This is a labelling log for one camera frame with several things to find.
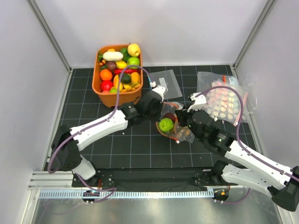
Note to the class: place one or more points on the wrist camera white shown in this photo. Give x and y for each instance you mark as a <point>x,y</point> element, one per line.
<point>198,100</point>
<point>161,90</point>

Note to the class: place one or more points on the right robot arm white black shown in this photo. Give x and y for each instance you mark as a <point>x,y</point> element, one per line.
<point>279,182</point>

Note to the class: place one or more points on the clear crumpled plastic bag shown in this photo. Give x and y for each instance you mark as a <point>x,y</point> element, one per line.
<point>205,80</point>

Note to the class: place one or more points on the aluminium frame rail front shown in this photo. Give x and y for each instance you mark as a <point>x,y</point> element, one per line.
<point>64,188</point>

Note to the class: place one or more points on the green toy apple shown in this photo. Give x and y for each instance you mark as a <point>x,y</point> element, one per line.
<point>133,61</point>

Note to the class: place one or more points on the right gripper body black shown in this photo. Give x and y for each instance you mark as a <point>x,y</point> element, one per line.
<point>197,134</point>

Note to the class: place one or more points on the orange zipper clear bag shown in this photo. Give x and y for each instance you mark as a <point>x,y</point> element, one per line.
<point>172,107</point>

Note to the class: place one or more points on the aluminium frame post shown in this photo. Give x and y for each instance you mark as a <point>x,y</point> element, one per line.
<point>41,19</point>
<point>254,31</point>

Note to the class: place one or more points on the yellow toy pear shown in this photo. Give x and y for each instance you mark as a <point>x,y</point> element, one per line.
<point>134,50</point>

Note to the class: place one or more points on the left aluminium frame post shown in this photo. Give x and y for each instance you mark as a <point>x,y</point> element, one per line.
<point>41,19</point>

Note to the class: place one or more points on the brown toy longan bunch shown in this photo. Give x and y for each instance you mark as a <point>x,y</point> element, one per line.
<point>181,132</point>

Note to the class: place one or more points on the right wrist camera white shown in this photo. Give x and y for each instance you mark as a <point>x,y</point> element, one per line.
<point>198,100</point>

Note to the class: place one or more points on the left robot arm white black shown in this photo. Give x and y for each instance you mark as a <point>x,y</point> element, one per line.
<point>69,142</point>

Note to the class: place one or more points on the polka dot zip bag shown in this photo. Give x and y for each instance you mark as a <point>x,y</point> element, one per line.
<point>224,104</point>

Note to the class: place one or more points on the yellow toy lemon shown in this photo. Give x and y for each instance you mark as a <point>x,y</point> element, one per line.
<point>120,64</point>

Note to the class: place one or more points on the right aluminium frame post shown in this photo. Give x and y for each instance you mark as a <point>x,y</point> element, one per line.
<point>254,31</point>

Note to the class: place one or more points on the blue zipper clear bag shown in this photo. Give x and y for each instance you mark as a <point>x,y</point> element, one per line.
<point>167,79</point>

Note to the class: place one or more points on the dark purple toy onion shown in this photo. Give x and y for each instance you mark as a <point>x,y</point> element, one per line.
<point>111,66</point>

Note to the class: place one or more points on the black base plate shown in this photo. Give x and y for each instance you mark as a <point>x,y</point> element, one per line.
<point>155,179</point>

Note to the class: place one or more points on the orange plastic basket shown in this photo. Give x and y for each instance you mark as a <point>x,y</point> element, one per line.
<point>109,99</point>

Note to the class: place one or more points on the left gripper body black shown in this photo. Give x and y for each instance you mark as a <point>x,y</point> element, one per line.
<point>154,115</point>

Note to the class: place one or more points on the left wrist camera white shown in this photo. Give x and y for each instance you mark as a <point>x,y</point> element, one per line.
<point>161,90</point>

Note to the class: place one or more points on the red toy chili pepper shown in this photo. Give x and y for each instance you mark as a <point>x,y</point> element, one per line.
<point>127,71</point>

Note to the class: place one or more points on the white toy radish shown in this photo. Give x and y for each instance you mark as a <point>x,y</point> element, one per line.
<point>112,56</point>

